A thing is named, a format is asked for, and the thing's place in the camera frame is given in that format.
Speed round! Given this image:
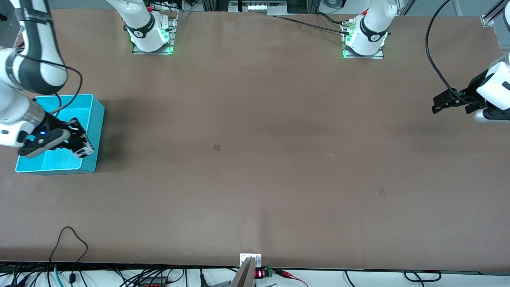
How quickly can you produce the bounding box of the cyan plastic storage bin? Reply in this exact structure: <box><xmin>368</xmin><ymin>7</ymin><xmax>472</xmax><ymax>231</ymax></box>
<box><xmin>15</xmin><ymin>94</ymin><xmax>105</xmax><ymax>175</ymax></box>

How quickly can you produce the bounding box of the aluminium corner profile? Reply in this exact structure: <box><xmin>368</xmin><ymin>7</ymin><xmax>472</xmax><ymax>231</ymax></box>
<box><xmin>481</xmin><ymin>0</ymin><xmax>510</xmax><ymax>28</ymax></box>

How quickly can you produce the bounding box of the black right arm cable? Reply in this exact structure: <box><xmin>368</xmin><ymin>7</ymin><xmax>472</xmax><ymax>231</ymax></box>
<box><xmin>15</xmin><ymin>53</ymin><xmax>83</xmax><ymax>117</ymax></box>

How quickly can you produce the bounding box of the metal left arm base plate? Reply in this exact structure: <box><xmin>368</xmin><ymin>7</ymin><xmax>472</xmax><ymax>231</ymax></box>
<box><xmin>341</xmin><ymin>19</ymin><xmax>384</xmax><ymax>59</ymax></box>

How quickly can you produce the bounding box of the thin black looped cable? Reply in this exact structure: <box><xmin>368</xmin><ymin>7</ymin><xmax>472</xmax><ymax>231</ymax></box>
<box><xmin>49</xmin><ymin>226</ymin><xmax>88</xmax><ymax>275</ymax></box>

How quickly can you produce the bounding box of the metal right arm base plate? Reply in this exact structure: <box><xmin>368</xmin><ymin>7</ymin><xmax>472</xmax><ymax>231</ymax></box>
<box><xmin>132</xmin><ymin>11</ymin><xmax>178</xmax><ymax>55</ymax></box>

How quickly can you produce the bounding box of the short black table cable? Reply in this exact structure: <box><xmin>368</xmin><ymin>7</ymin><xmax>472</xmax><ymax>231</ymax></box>
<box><xmin>314</xmin><ymin>12</ymin><xmax>348</xmax><ymax>25</ymax></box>

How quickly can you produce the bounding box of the long black table cable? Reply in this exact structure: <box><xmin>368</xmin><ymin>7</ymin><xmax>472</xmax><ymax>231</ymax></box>
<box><xmin>275</xmin><ymin>15</ymin><xmax>352</xmax><ymax>35</ymax></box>

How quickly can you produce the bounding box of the black coiled cable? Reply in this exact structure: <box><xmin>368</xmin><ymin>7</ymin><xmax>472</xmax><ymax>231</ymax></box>
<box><xmin>404</xmin><ymin>270</ymin><xmax>442</xmax><ymax>282</ymax></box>

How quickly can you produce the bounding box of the aluminium frame with lit panel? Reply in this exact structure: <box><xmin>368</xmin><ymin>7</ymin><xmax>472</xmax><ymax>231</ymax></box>
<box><xmin>228</xmin><ymin>0</ymin><xmax>288</xmax><ymax>16</ymax></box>

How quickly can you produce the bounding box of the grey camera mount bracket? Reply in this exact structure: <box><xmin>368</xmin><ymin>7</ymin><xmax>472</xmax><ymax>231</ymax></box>
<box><xmin>230</xmin><ymin>254</ymin><xmax>262</xmax><ymax>287</ymax></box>

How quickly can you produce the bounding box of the red clip lead wire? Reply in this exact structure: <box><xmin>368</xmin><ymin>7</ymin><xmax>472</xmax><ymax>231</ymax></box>
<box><xmin>274</xmin><ymin>269</ymin><xmax>308</xmax><ymax>287</ymax></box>

